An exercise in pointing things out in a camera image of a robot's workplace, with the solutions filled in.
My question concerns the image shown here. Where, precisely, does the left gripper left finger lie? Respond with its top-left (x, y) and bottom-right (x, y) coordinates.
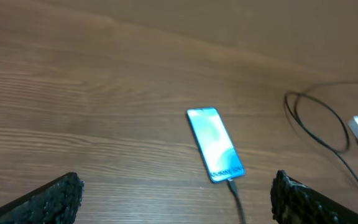
top-left (0, 172), bottom-right (85, 224)

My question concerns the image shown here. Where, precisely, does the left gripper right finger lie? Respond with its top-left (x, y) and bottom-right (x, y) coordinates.
top-left (270, 170), bottom-right (358, 224)

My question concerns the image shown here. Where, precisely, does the Samsung Galaxy smartphone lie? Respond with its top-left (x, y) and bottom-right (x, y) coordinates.
top-left (186, 107), bottom-right (246, 183)

